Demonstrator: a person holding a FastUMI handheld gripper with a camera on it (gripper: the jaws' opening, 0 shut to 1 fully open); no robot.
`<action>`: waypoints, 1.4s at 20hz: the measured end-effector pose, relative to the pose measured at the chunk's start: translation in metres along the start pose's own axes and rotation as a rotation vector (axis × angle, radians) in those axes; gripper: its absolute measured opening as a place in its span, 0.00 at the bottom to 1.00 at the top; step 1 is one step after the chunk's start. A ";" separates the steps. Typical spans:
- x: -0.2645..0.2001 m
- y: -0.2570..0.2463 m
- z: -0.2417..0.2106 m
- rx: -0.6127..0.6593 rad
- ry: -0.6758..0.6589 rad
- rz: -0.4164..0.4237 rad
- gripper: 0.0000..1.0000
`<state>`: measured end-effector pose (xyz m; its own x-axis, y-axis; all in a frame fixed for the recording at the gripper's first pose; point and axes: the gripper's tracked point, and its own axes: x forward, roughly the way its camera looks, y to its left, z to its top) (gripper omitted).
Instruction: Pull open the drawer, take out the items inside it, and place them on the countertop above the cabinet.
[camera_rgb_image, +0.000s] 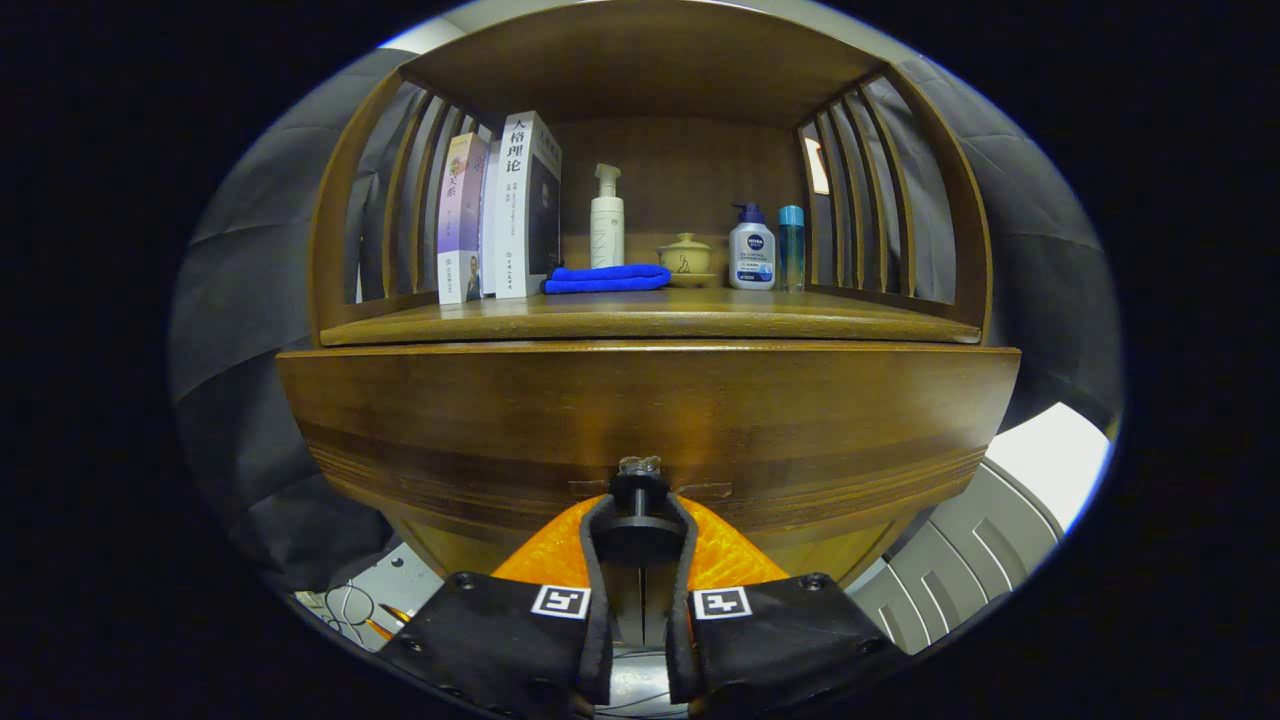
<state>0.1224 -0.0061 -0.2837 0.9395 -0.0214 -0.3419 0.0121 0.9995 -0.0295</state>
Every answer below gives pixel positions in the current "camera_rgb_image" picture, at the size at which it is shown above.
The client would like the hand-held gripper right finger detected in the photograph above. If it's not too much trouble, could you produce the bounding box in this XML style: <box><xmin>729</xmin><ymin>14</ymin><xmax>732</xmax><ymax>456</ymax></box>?
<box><xmin>665</xmin><ymin>493</ymin><xmax>911</xmax><ymax>716</ymax></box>

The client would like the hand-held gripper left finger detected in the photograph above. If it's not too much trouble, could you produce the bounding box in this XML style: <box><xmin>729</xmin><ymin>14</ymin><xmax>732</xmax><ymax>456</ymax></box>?
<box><xmin>378</xmin><ymin>493</ymin><xmax>616</xmax><ymax>720</ymax></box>

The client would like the brown wooden drawer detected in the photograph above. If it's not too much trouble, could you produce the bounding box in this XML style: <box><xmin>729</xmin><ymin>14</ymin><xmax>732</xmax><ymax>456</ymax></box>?
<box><xmin>275</xmin><ymin>340</ymin><xmax>1023</xmax><ymax>591</ymax></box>

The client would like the brown wooden countertop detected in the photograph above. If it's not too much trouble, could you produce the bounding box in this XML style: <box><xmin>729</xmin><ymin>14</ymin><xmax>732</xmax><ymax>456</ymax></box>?
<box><xmin>320</xmin><ymin>288</ymin><xmax>983</xmax><ymax>347</ymax></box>

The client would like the brown wooden cabinet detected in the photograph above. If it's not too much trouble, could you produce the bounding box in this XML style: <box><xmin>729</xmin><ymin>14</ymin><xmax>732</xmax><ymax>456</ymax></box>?
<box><xmin>275</xmin><ymin>0</ymin><xmax>1023</xmax><ymax>601</ymax></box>

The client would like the white table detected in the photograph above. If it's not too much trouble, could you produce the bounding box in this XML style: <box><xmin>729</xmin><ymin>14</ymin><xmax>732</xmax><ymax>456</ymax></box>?
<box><xmin>850</xmin><ymin>402</ymin><xmax>1113</xmax><ymax>656</ymax></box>

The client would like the folded blue cloth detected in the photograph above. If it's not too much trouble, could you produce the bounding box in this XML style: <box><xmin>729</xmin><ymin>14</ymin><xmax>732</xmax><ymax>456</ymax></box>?
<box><xmin>542</xmin><ymin>263</ymin><xmax>673</xmax><ymax>295</ymax></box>

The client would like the white lotion bottle blue cap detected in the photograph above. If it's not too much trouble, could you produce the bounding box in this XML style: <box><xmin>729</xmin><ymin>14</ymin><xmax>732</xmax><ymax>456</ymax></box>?
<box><xmin>728</xmin><ymin>202</ymin><xmax>778</xmax><ymax>291</ymax></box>

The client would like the teal blue bottle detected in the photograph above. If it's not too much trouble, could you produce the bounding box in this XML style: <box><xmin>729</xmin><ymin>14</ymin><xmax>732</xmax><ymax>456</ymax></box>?
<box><xmin>778</xmin><ymin>205</ymin><xmax>806</xmax><ymax>292</ymax></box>

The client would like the yellow lidded teacup with saucer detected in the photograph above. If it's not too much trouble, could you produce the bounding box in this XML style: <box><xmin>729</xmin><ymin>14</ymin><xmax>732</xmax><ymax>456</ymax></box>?
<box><xmin>656</xmin><ymin>232</ymin><xmax>717</xmax><ymax>289</ymax></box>

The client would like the white pump bottle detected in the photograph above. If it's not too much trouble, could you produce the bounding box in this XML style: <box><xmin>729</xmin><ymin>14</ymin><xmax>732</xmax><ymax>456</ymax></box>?
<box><xmin>589</xmin><ymin>163</ymin><xmax>626</xmax><ymax>269</ymax></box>

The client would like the thin white book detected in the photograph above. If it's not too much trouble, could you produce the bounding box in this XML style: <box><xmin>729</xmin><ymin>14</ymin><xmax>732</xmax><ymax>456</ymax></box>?
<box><xmin>480</xmin><ymin>140</ymin><xmax>503</xmax><ymax>297</ymax></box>

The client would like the thick white book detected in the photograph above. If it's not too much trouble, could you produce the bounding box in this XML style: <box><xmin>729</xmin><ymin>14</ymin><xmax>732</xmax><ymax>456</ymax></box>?
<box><xmin>494</xmin><ymin>110</ymin><xmax>564</xmax><ymax>299</ymax></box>

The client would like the purple book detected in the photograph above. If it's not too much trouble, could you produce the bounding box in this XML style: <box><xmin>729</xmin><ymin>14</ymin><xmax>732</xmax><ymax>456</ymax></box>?
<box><xmin>436</xmin><ymin>132</ymin><xmax>491</xmax><ymax>306</ymax></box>

